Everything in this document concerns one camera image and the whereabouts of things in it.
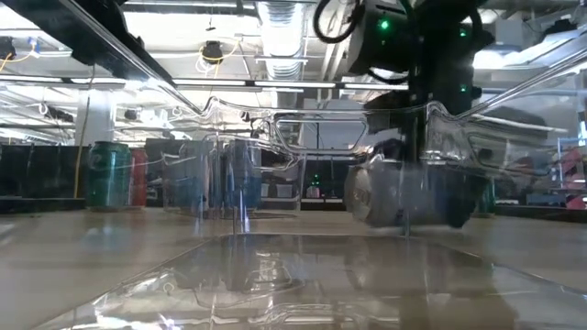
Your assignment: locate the clear plastic bin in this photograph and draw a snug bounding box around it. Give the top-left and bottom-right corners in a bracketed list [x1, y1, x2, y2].
[0, 0, 587, 330]
[160, 137, 265, 219]

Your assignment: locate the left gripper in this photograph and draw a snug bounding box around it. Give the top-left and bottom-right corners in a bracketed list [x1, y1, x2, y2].
[4, 0, 176, 87]

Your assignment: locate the ceiling cord reel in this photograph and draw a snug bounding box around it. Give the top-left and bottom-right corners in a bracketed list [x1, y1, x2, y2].
[200, 39, 227, 66]

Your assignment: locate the silver ventilation duct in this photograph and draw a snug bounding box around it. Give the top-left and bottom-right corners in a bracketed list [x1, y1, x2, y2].
[256, 0, 307, 83]

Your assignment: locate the cluttered background workbench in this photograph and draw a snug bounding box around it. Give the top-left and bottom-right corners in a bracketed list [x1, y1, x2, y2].
[499, 137, 587, 212]

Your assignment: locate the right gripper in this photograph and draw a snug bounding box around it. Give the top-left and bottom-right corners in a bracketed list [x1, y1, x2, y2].
[366, 86, 482, 229]

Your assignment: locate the ceiling light track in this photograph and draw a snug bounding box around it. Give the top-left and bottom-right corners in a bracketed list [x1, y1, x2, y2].
[0, 72, 409, 93]

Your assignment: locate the red Fanta soda can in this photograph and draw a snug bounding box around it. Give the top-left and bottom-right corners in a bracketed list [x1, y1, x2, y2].
[130, 148, 149, 208]

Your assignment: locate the black partition panel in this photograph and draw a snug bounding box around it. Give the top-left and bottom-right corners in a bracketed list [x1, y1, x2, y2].
[0, 144, 194, 207]

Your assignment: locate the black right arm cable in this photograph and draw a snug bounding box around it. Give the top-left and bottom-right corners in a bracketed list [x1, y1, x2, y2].
[313, 0, 364, 46]

